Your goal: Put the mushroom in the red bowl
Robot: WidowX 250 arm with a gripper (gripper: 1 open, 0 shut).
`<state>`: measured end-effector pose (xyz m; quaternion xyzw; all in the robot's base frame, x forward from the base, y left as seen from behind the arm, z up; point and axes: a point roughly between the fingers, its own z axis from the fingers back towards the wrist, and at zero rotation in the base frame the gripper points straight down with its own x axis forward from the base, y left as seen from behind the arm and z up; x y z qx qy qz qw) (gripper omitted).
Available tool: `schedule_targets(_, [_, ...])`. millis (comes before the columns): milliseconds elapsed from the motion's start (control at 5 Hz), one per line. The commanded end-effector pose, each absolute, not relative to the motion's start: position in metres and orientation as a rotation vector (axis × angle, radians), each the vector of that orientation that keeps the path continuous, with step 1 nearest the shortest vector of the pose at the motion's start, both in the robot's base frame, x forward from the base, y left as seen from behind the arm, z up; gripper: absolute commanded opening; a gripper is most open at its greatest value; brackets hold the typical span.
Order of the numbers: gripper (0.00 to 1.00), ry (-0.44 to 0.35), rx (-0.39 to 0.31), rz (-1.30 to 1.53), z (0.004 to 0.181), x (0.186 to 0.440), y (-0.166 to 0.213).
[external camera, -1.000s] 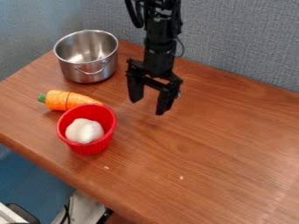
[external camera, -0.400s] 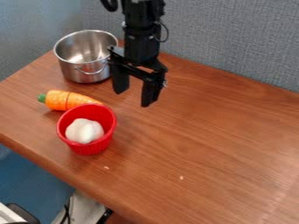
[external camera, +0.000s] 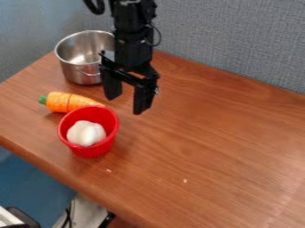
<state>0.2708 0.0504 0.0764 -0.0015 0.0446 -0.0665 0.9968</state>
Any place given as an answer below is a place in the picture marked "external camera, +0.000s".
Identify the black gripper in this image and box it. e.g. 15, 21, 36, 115
100, 29, 158, 115

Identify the red plastic bowl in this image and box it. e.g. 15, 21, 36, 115
58, 106, 119, 159

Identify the brown white plush mushroom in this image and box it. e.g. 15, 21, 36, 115
67, 120, 106, 147

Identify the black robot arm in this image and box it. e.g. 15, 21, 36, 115
100, 0, 159, 115

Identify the orange toy carrot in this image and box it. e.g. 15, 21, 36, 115
38, 92, 103, 113

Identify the stainless steel pot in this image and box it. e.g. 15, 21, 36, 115
55, 30, 115, 86

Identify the white table leg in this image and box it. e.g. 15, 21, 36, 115
52, 194, 108, 228

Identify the black white object corner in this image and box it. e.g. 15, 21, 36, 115
0, 206, 42, 228

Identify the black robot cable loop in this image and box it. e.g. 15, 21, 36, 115
145, 23, 163, 47

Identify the black cable under table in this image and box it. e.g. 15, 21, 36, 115
60, 199, 75, 228

